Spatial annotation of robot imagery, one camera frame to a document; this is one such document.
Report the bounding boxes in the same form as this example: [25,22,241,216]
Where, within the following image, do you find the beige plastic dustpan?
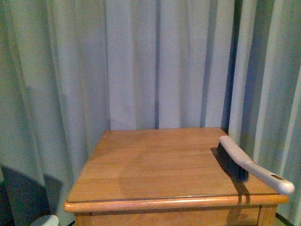
[30,215,59,226]

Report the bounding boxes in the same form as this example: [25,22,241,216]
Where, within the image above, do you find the wooden nightstand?
[63,128,288,226]

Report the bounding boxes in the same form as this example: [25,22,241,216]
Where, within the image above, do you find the teal green curtain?
[0,0,301,226]

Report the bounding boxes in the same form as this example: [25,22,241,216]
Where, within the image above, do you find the beige hand brush black bristles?
[217,135,295,195]

